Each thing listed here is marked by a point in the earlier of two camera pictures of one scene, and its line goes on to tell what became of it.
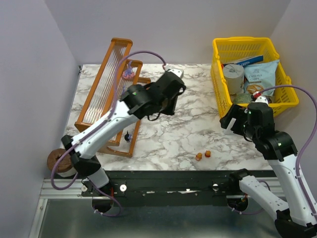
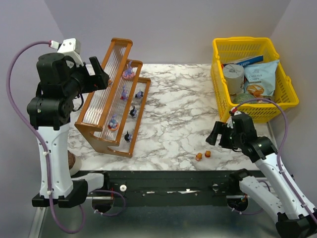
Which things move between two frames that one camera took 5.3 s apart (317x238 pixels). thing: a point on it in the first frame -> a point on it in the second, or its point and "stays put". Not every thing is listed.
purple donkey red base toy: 124,90 stays put
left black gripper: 172,104 -> 92,81
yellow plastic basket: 235,49 stays put
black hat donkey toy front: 128,137 stays put
